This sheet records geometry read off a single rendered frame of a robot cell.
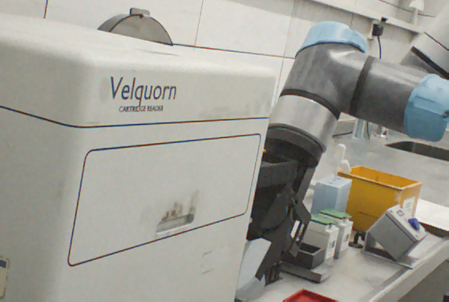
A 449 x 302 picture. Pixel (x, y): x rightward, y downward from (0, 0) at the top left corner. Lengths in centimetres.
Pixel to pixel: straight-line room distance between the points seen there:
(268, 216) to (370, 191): 61
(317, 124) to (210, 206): 26
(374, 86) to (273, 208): 18
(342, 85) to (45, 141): 48
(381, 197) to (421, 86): 56
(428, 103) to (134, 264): 43
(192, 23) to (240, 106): 116
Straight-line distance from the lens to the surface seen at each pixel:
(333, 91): 89
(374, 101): 89
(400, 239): 129
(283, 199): 83
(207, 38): 187
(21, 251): 51
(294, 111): 87
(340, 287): 111
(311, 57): 90
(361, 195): 143
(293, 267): 111
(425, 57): 101
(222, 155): 64
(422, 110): 88
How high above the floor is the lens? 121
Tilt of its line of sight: 7 degrees down
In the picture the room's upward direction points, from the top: 11 degrees clockwise
